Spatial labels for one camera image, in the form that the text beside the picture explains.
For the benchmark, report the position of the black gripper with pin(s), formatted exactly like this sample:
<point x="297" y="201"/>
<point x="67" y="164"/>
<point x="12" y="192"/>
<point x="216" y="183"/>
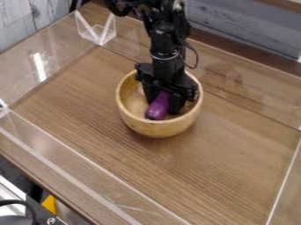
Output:
<point x="166" y="76"/>

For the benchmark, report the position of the purple toy eggplant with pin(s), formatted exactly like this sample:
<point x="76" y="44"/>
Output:
<point x="157" y="109"/>

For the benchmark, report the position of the brown wooden bowl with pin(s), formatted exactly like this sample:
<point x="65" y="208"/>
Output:
<point x="132" y="106"/>

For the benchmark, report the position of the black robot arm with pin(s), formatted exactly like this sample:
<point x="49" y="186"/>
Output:
<point x="166" y="26"/>

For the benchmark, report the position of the clear acrylic corner bracket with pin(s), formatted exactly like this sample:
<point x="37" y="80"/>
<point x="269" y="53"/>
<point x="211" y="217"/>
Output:
<point x="99" y="34"/>

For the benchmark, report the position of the clear acrylic tray wall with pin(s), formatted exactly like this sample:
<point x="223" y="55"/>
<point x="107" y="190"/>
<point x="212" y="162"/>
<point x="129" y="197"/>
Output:
<point x="83" y="185"/>

